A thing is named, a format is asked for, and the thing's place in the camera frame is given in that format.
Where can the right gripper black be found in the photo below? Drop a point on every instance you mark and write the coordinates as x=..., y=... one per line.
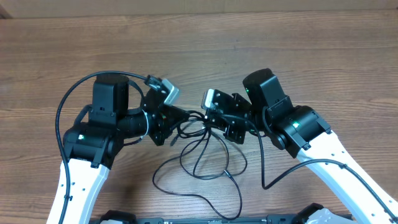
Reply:
x=231, y=134

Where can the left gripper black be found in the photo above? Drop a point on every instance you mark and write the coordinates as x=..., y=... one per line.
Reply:
x=164, y=121

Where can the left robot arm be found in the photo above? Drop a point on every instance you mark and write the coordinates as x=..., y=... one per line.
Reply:
x=119, y=115

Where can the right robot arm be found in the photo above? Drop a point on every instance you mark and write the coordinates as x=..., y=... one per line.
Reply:
x=305, y=135

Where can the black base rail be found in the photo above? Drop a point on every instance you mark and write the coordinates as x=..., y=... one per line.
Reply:
x=314, y=213

